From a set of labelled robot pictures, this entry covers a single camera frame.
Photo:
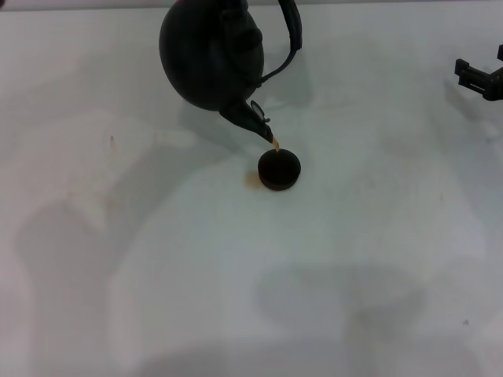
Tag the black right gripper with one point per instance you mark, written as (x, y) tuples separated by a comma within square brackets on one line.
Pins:
[(496, 86)]

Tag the small dark teacup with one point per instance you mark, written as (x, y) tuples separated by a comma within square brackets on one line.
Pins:
[(280, 170)]

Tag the black round teapot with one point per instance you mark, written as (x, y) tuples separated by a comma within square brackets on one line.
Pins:
[(204, 63)]

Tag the light brown poured tea stream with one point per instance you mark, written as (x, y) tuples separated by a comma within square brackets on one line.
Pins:
[(276, 144)]

